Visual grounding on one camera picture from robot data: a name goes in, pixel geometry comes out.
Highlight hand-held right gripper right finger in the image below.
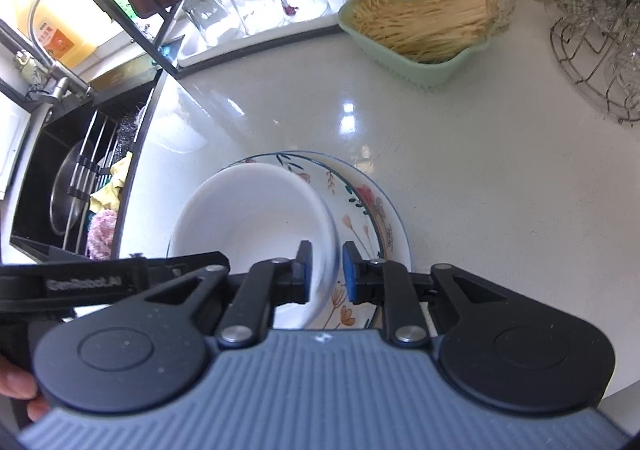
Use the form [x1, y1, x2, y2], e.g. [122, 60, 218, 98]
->
[342, 240, 507, 349]

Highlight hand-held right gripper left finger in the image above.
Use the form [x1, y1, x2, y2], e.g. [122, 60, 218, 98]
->
[144, 240, 314, 349]

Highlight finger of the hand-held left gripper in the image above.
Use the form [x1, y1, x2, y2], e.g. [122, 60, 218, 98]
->
[146, 252, 231, 287]

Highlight white plate with pink flower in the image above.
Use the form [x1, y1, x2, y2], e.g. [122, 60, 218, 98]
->
[167, 150, 415, 331]

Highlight white ceramic bowl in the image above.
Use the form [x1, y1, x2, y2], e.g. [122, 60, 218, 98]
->
[167, 164, 342, 329]

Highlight person's left hand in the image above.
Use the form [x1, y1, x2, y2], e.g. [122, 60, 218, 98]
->
[0, 355, 51, 424]

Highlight pink scrubber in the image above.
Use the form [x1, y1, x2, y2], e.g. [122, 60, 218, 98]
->
[86, 209, 120, 261]

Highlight glass pot lid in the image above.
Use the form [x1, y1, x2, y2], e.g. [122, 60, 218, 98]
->
[49, 139, 108, 237]

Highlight yellow cloth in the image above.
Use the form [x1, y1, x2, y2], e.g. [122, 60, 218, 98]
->
[89, 151, 135, 213]

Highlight metal sink rack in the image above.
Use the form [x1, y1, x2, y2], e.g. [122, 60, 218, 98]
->
[64, 108, 123, 253]

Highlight steel wool scrubber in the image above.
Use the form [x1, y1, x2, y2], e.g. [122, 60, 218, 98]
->
[114, 104, 150, 155]

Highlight white plastic board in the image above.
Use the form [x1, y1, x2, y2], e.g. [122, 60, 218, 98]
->
[0, 92, 33, 199]

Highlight black sink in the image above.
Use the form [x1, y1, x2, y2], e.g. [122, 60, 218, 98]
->
[10, 70, 162, 265]

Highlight large chrome faucet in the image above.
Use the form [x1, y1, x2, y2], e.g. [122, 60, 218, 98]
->
[0, 17, 96, 105]

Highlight green plastic basket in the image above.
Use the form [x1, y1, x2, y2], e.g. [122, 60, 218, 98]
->
[337, 0, 497, 91]

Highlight white drip tray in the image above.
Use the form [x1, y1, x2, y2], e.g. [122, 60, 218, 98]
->
[176, 4, 351, 69]

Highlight yellow detergent bottle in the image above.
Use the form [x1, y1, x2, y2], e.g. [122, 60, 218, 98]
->
[12, 0, 99, 71]

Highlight enoki mushrooms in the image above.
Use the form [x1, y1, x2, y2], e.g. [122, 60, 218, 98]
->
[349, 0, 499, 64]

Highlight small chrome faucet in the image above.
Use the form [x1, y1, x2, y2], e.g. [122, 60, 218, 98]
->
[27, 0, 86, 70]

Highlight wire cup rack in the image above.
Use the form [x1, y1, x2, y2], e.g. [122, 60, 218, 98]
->
[550, 12, 640, 124]

